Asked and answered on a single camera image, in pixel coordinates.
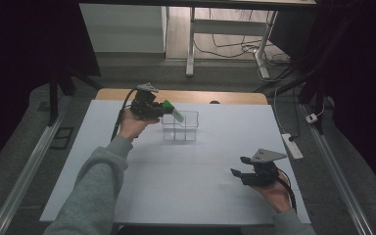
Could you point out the small white adapter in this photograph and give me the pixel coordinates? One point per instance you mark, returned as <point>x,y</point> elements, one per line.
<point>311,118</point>

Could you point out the white table mat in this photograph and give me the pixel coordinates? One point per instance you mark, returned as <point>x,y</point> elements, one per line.
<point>189,186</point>

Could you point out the green highlighter marker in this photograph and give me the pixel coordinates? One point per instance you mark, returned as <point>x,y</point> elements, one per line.
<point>173,111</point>

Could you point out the clear plastic divided organizer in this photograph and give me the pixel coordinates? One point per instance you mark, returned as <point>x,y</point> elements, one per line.
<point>180,127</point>

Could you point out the dark curtain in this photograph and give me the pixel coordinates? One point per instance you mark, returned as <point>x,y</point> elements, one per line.
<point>16,49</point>
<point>368,81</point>

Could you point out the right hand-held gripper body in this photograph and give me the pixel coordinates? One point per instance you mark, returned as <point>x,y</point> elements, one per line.
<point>261,174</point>

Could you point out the person's left hand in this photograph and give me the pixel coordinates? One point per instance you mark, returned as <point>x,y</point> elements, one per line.
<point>133,125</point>

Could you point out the white cabinet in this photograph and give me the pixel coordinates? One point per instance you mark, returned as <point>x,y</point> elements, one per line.
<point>122,29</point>

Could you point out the aluminium rail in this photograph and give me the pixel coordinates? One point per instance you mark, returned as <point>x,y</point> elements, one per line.
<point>336,169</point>
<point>29,163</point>

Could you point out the small dark table knob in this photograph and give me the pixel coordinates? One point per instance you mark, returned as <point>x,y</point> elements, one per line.
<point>214,102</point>

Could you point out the white-legged desk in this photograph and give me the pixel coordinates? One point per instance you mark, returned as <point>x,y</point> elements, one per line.
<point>228,26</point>

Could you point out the black metal stand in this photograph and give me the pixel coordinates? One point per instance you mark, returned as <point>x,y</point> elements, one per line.
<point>54,98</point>
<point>319,75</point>

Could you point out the black rectangular floor frame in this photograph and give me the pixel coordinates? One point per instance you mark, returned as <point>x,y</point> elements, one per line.
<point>62,138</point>

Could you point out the white metal frame stand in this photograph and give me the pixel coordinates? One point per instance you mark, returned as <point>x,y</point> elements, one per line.
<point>241,49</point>

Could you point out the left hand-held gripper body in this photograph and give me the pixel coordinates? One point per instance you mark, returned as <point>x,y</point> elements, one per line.
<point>145,106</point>

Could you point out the white power strip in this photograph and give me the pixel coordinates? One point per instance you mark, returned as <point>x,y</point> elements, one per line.
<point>292,147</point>

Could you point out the person's right hand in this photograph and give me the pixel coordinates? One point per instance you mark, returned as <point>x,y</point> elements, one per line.
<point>274,196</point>

